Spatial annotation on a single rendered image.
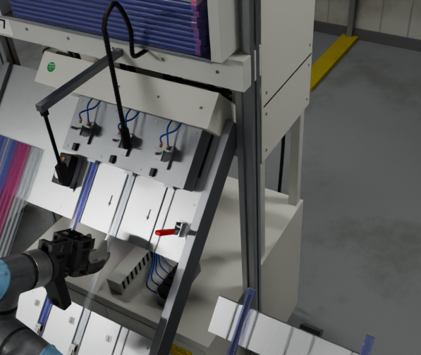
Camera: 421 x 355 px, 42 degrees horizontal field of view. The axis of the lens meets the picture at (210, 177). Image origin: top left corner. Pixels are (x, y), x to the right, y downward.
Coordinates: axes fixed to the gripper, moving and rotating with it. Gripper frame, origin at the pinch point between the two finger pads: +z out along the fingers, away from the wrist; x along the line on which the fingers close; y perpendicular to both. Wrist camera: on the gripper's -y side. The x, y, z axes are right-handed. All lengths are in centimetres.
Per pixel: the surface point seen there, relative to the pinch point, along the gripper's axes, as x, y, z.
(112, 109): 6.6, 33.1, 2.8
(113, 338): -9.1, -16.1, -2.7
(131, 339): -13.4, -14.5, -2.4
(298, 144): -20, 30, 62
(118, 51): 4.6, 46.2, -1.4
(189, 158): -16.2, 27.6, 1.5
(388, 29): 15, 99, 316
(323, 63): 44, 66, 278
